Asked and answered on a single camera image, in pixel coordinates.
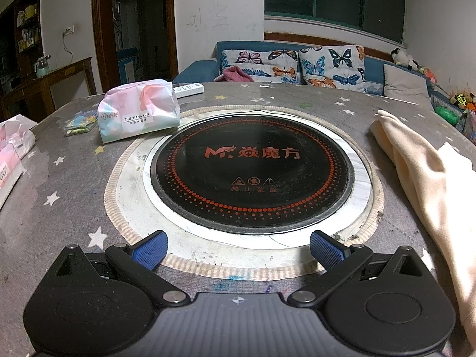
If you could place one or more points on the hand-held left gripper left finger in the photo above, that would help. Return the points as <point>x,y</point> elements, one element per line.
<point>150,250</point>

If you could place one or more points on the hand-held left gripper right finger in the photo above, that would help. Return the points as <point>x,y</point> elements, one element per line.
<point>327,248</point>

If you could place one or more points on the cream garment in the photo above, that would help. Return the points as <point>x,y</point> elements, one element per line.
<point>427,178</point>

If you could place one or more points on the grey star tablecloth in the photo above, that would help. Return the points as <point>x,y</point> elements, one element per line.
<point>67,193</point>

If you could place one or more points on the round black table heater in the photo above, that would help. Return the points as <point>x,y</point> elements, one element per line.
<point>253,178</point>

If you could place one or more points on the pastel tissue pack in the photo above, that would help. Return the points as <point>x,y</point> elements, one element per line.
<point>137,113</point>

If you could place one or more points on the small clear packet colourful bits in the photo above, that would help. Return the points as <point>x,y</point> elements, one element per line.
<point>80,124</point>

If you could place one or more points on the pink white tissue pack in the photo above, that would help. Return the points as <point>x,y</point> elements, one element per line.
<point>13,148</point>

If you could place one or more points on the green toy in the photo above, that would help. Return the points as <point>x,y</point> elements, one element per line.
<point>446,115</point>

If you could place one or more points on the butterfly print cushion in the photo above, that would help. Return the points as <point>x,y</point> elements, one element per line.
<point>331,68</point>
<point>260,63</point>

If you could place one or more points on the grey pillow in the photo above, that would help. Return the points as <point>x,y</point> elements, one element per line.
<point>405,83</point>

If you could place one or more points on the blue sofa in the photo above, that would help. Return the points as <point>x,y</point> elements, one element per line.
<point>193,72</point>

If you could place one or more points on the wooden cabinet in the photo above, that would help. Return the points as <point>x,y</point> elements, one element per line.
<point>55,81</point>

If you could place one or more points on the pink cloth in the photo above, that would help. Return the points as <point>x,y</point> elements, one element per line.
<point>234,74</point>

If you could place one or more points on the pile of colourful toys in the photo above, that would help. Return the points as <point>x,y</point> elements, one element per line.
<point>463,100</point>

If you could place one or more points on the black white plush toy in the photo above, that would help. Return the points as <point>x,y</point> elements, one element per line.
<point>403,59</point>

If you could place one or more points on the pale green kettle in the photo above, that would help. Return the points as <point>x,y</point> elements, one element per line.
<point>42,67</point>

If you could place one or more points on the dark wooden shelf unit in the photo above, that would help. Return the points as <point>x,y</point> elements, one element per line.
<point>22,55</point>

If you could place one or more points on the dark wooden door frame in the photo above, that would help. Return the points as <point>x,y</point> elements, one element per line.
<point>97,26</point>

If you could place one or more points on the white wall socket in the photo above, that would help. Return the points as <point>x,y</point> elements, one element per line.
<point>68,30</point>

